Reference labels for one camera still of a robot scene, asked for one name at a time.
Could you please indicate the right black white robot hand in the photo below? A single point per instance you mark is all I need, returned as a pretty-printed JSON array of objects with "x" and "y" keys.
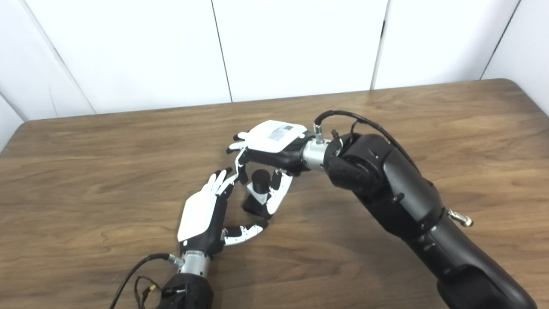
[{"x": 274, "y": 137}]

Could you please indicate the black peg with square base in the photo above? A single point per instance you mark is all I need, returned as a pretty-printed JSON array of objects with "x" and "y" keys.
[{"x": 260, "y": 182}]

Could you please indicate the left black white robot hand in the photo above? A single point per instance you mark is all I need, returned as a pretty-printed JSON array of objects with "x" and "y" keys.
[{"x": 197, "y": 216}]

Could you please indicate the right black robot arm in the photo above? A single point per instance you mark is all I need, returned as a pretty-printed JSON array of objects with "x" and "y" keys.
[{"x": 394, "y": 180}]

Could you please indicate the white square piece with hole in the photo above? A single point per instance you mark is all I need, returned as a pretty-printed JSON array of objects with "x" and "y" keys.
[{"x": 259, "y": 198}]

